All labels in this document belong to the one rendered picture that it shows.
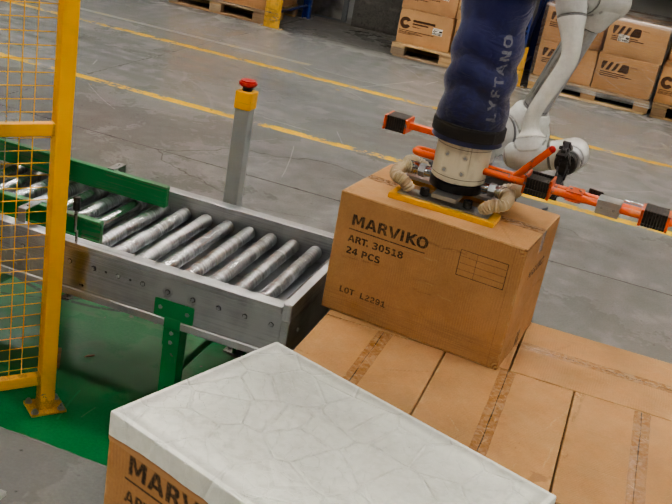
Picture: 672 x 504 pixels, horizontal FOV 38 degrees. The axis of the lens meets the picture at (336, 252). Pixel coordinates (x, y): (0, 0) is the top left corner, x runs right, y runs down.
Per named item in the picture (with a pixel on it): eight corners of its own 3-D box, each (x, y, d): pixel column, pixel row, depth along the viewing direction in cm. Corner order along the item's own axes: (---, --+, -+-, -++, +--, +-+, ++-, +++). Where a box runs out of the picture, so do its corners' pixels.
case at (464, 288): (320, 305, 312) (341, 189, 297) (370, 268, 346) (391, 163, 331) (496, 370, 292) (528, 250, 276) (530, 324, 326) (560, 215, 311)
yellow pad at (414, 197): (386, 197, 298) (389, 182, 296) (397, 189, 307) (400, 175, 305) (492, 229, 288) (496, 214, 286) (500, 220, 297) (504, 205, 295)
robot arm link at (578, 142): (586, 173, 327) (547, 174, 333) (593, 163, 341) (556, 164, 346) (585, 141, 324) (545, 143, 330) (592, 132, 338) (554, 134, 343)
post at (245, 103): (205, 322, 405) (235, 89, 367) (212, 316, 411) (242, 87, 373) (219, 327, 403) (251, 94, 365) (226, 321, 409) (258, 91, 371)
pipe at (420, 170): (391, 185, 298) (394, 167, 296) (416, 167, 320) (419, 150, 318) (496, 216, 288) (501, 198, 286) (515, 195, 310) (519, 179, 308)
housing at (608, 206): (593, 213, 286) (597, 199, 284) (596, 207, 292) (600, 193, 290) (616, 219, 284) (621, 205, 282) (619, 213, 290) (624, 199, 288)
